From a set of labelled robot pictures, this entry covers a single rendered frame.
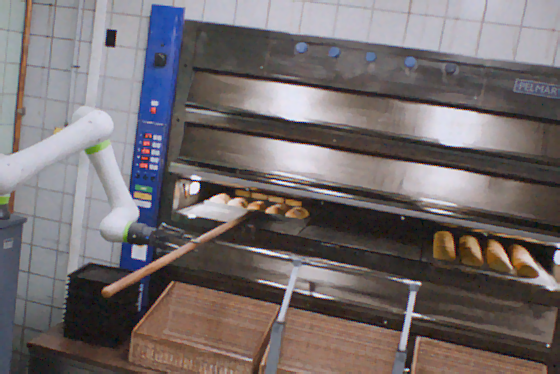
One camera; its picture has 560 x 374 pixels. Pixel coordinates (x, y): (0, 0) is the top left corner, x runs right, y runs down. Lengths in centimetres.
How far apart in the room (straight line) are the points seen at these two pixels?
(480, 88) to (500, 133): 21
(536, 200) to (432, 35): 83
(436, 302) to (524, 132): 83
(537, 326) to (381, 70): 131
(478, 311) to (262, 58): 149
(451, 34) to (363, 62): 38
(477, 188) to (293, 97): 90
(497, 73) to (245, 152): 115
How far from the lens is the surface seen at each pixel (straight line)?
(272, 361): 301
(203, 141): 355
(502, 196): 341
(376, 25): 341
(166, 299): 361
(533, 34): 341
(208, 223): 358
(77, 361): 339
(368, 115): 339
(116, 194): 310
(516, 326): 352
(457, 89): 340
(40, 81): 389
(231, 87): 352
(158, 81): 358
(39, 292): 403
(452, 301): 349
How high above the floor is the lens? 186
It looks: 12 degrees down
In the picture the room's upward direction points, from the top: 8 degrees clockwise
